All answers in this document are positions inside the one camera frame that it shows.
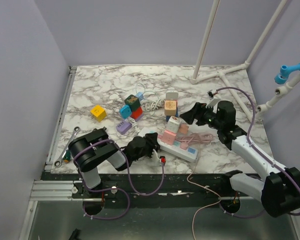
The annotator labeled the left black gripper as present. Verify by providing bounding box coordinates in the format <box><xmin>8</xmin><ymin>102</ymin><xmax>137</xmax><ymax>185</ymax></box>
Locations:
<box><xmin>131</xmin><ymin>132</ymin><xmax>160</xmax><ymax>162</ymax></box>

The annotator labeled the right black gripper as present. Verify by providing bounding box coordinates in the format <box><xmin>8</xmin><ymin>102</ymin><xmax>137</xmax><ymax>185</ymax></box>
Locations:
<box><xmin>180</xmin><ymin>102</ymin><xmax>224</xmax><ymax>130</ymax></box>

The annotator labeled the pink cube socket adapter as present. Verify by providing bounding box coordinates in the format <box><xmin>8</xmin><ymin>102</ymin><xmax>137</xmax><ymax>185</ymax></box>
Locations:
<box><xmin>161</xmin><ymin>130</ymin><xmax>177</xmax><ymax>145</ymax></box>

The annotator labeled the white tiger cube adapter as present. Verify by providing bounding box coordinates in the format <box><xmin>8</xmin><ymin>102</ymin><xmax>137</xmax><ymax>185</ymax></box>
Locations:
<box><xmin>166</xmin><ymin>118</ymin><xmax>182</xmax><ymax>133</ymax></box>

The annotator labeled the white power strip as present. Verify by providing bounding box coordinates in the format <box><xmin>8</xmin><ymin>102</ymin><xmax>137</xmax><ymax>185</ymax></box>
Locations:
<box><xmin>138</xmin><ymin>127</ymin><xmax>200</xmax><ymax>163</ymax></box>

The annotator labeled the yellow cube socket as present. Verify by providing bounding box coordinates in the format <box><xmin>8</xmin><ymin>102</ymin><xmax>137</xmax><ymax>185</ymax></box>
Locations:
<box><xmin>90</xmin><ymin>105</ymin><xmax>107</xmax><ymax>123</ymax></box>

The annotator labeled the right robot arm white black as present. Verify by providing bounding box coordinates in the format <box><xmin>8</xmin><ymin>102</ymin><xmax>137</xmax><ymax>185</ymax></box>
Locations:
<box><xmin>180</xmin><ymin>100</ymin><xmax>300</xmax><ymax>218</ymax></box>

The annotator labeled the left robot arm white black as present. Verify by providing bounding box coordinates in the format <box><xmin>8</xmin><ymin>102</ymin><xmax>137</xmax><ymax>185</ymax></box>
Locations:
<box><xmin>68</xmin><ymin>128</ymin><xmax>161</xmax><ymax>198</ymax></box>

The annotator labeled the dark blue cube socket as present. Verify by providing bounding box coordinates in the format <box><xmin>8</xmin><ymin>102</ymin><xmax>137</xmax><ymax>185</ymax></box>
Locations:
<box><xmin>165</xmin><ymin>116</ymin><xmax>179</xmax><ymax>123</ymax></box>

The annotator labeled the pink round plug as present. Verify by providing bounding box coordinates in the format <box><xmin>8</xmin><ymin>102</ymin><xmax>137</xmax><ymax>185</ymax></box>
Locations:
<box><xmin>180</xmin><ymin>142</ymin><xmax>189</xmax><ymax>150</ymax></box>

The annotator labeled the red cube socket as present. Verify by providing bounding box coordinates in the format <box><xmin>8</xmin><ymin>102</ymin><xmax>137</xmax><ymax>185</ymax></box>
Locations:
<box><xmin>130</xmin><ymin>107</ymin><xmax>143</xmax><ymax>122</ymax></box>

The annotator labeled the dark green cube socket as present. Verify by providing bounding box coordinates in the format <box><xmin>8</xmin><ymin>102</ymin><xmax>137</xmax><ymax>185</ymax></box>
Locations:
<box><xmin>124</xmin><ymin>94</ymin><xmax>141</xmax><ymax>112</ymax></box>

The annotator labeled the pink flat adapter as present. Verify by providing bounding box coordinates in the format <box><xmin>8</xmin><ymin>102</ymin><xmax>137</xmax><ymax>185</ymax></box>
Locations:
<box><xmin>178</xmin><ymin>123</ymin><xmax>189</xmax><ymax>135</ymax></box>

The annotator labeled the beige cube adapter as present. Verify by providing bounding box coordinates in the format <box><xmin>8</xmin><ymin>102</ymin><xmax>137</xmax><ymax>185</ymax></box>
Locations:
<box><xmin>164</xmin><ymin>100</ymin><xmax>177</xmax><ymax>116</ymax></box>

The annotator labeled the purple usb power strip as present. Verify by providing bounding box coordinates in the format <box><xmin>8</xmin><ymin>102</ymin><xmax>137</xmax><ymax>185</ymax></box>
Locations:
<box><xmin>116</xmin><ymin>120</ymin><xmax>132</xmax><ymax>135</ymax></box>

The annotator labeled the light blue usb charger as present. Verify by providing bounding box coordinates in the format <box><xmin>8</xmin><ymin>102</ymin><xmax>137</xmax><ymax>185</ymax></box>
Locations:
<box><xmin>135</xmin><ymin>92</ymin><xmax>144</xmax><ymax>102</ymax></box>

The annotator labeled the blue pipe fitting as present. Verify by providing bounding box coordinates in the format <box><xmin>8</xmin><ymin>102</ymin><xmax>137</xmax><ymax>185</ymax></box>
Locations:
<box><xmin>274</xmin><ymin>63</ymin><xmax>300</xmax><ymax>85</ymax></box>

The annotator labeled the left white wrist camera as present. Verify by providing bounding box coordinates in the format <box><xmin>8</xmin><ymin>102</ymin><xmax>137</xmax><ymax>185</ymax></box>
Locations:
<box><xmin>151</xmin><ymin>149</ymin><xmax>166</xmax><ymax>166</ymax></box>

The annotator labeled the thin pink power cord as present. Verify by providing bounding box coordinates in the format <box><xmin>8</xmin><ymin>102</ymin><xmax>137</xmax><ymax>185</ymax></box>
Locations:
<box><xmin>174</xmin><ymin>133</ymin><xmax>223</xmax><ymax>240</ymax></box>

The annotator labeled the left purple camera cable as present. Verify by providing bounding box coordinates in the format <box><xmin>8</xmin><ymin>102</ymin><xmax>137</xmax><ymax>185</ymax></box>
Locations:
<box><xmin>72</xmin><ymin>139</ymin><xmax>166</xmax><ymax>221</ymax></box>

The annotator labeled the purple camera cable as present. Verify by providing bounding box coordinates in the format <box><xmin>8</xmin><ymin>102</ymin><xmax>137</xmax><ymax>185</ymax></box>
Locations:
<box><xmin>207</xmin><ymin>86</ymin><xmax>300</xmax><ymax>218</ymax></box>
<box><xmin>72</xmin><ymin>139</ymin><xmax>166</xmax><ymax>221</ymax></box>

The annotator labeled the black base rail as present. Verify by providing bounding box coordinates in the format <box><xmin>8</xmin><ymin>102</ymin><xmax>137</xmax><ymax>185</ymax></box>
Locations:
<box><xmin>41</xmin><ymin>172</ymin><xmax>238</xmax><ymax>209</ymax></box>

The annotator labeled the white pvc pipe frame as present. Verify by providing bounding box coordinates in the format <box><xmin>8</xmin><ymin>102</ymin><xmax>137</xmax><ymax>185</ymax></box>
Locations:
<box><xmin>191</xmin><ymin>0</ymin><xmax>300</xmax><ymax>125</ymax></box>

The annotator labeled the ratchet wrench green handle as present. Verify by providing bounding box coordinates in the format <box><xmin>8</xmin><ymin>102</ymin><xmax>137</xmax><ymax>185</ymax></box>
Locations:
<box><xmin>53</xmin><ymin>126</ymin><xmax>81</xmax><ymax>168</ymax></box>

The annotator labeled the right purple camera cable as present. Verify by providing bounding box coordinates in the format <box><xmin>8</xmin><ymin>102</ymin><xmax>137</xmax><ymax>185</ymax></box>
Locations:
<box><xmin>207</xmin><ymin>86</ymin><xmax>300</xmax><ymax>218</ymax></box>

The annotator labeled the aluminium extrusion rail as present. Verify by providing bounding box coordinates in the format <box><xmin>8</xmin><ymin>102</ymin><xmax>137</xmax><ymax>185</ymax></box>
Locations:
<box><xmin>30</xmin><ymin>180</ymin><xmax>74</xmax><ymax>201</ymax></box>

